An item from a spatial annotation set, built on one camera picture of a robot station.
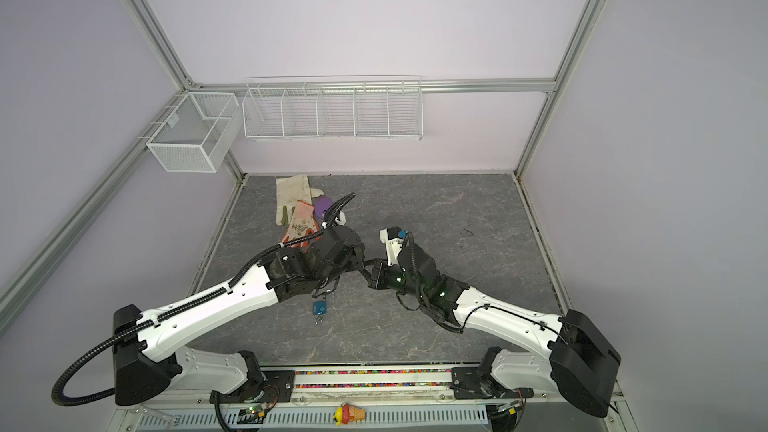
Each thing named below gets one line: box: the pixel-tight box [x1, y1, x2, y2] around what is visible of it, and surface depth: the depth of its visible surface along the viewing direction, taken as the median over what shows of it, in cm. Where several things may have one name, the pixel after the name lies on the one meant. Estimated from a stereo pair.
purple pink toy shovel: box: [314, 195, 333, 218], surface depth 114 cm
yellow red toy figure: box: [333, 402, 365, 426], surface depth 69 cm
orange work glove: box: [282, 200, 323, 252], surface depth 106 cm
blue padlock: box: [312, 300, 328, 315], surface depth 88 cm
